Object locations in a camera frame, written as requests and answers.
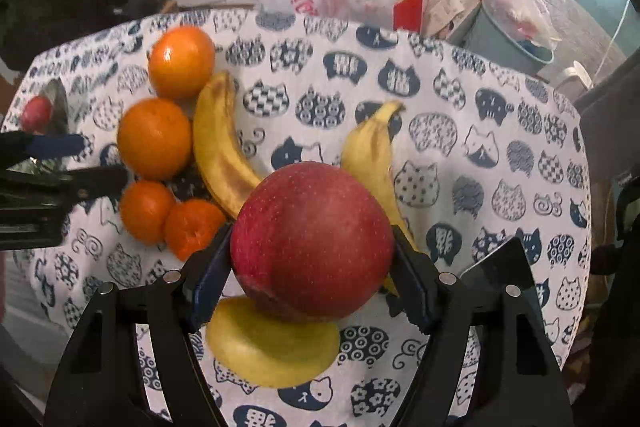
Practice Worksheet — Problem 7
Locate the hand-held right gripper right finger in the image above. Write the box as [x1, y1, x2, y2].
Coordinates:
[385, 224, 573, 427]

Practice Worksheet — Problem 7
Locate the clear plastic bag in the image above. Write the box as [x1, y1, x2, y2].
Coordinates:
[470, 0, 556, 50]

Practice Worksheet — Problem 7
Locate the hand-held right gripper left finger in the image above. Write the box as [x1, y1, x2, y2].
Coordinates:
[45, 222, 236, 427]

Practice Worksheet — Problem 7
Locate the small red apple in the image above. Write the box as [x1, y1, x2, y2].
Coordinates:
[20, 96, 55, 132]

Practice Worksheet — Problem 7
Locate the large orange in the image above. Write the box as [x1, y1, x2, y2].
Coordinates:
[148, 26, 217, 100]
[116, 98, 193, 182]

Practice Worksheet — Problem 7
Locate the large red apple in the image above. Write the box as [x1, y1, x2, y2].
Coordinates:
[230, 161, 396, 323]

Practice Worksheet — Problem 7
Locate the yellow-green apple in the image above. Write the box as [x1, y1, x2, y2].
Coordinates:
[206, 296, 341, 389]

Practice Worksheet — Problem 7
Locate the white cable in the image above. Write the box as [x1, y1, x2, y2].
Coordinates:
[595, 0, 631, 78]

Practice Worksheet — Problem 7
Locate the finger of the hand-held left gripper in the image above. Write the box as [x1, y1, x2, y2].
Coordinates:
[0, 132, 85, 170]
[0, 166, 130, 208]

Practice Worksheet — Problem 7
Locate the brown-spotted yellow banana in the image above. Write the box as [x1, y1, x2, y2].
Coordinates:
[192, 69, 266, 220]

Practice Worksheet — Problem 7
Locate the cat-print tablecloth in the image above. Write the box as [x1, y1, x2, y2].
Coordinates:
[0, 9, 593, 427]

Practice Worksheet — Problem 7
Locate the small tangerine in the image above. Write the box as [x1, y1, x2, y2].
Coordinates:
[119, 180, 177, 242]
[164, 199, 228, 262]

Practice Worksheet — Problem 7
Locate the grey bin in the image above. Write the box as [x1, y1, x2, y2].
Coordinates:
[447, 0, 556, 75]

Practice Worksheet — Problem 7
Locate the dark grey chair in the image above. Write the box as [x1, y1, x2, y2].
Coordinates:
[572, 52, 640, 188]

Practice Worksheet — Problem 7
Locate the white plastic stool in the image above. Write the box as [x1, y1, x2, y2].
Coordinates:
[555, 61, 593, 95]

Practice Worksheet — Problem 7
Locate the beige paper carton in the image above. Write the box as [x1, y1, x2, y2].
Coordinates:
[425, 0, 483, 40]

